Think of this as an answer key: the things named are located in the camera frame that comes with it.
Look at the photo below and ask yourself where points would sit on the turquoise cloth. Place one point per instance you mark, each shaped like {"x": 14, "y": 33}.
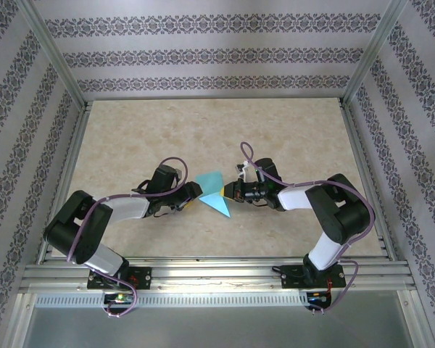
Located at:
{"x": 217, "y": 204}

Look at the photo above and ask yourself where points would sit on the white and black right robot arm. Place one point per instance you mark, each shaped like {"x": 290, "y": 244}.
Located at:
{"x": 293, "y": 197}

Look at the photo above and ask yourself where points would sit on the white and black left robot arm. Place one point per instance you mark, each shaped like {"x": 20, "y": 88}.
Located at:
{"x": 127, "y": 208}

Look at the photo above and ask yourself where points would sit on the small circuit board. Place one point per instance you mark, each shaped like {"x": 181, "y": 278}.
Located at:
{"x": 119, "y": 298}
{"x": 317, "y": 298}

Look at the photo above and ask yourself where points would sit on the grey metal shelf panel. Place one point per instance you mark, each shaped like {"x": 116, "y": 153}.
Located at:
{"x": 217, "y": 326}

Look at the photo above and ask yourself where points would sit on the long aluminium frame rail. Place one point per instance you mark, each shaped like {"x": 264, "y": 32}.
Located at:
{"x": 217, "y": 275}

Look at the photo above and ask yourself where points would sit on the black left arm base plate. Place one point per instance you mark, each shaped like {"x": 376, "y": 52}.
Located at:
{"x": 143, "y": 277}

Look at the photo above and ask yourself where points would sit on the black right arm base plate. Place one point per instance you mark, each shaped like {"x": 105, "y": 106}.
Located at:
{"x": 293, "y": 277}

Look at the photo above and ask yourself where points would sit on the aluminium side rail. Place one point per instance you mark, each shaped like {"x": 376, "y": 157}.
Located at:
{"x": 72, "y": 152}
{"x": 359, "y": 152}

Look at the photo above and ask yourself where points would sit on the aluminium frame post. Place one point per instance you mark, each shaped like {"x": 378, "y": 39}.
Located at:
{"x": 375, "y": 50}
{"x": 50, "y": 50}

